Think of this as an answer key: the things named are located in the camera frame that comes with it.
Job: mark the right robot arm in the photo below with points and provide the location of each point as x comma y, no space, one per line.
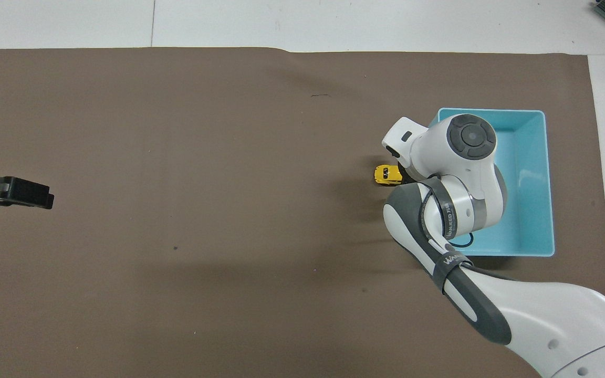
544,315

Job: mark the yellow toy beetle car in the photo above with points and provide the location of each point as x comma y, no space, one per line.
386,175

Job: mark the light blue plastic bin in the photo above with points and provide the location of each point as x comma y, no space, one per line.
532,184

